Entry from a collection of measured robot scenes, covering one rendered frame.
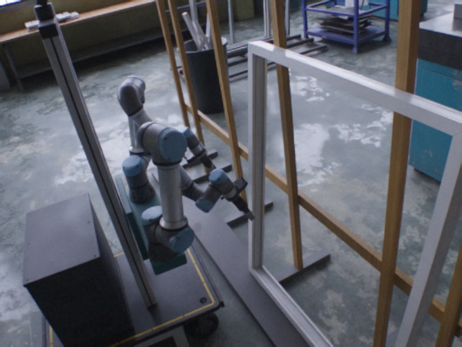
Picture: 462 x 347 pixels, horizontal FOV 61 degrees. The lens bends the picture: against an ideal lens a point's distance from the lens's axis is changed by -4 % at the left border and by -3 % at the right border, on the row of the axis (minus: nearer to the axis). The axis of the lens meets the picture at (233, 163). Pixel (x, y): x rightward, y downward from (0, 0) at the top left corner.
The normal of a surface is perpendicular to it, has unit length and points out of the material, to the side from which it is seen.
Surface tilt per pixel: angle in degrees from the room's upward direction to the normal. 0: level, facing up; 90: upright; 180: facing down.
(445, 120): 82
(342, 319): 0
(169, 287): 0
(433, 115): 82
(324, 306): 0
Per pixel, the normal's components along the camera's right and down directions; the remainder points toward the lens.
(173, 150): 0.72, 0.15
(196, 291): -0.15, -0.84
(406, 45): -0.87, 0.36
